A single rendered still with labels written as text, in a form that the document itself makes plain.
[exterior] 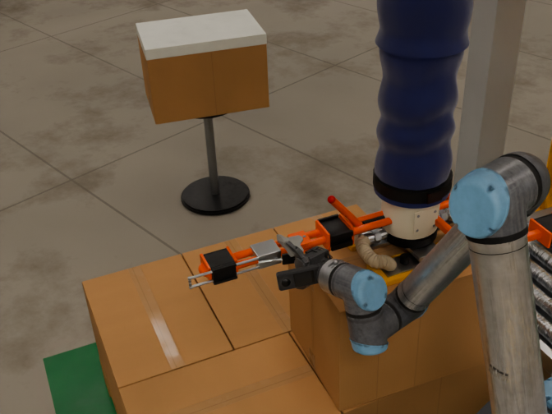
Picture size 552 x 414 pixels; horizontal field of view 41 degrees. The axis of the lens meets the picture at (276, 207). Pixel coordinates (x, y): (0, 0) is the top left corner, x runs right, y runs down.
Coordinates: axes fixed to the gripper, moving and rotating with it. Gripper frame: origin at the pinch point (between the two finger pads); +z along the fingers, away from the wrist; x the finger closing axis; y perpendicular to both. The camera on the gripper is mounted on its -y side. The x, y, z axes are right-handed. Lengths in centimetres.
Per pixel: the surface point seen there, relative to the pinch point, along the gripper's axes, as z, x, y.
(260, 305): 51, -39, 17
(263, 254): 1.6, 3.2, -3.9
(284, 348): 29, -45, 10
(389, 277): -12.1, -14.2, 26.9
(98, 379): 122, -74, -31
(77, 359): 137, -69, -33
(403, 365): -10, -45, 28
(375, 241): -3.4, -6.8, 31.1
